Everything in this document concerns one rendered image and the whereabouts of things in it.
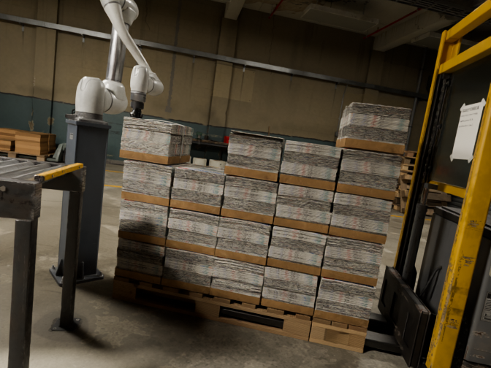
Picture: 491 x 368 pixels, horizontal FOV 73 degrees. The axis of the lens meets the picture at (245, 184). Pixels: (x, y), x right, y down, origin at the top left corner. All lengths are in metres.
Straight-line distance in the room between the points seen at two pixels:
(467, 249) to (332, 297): 0.68
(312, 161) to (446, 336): 1.01
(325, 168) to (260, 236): 0.49
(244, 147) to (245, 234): 0.47
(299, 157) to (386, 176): 0.44
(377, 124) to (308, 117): 7.33
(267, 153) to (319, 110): 7.50
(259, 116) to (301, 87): 1.34
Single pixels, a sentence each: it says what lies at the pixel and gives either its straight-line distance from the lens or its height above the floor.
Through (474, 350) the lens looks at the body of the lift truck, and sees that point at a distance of 2.01.
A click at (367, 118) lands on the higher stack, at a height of 1.22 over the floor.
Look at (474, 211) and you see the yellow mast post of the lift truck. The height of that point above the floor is 0.86.
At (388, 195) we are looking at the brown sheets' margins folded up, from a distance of 1.80.
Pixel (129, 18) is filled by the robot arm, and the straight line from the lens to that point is 2.48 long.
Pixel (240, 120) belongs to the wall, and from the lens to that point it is 8.59.
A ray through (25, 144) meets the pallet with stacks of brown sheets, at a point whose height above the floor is 0.33.
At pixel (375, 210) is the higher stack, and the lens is 1.80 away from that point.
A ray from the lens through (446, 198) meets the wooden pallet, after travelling 8.27.
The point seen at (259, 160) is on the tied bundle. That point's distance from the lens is 1.74.
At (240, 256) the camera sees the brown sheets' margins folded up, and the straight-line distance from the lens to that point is 1.84.
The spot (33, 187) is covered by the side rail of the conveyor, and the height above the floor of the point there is 0.79.
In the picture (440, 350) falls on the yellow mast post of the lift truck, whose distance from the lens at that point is 1.91.
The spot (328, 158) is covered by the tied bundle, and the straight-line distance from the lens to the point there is 1.74.
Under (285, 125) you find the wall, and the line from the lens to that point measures 8.86.
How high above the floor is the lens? 1.03
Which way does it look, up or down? 7 degrees down
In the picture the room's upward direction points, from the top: 8 degrees clockwise
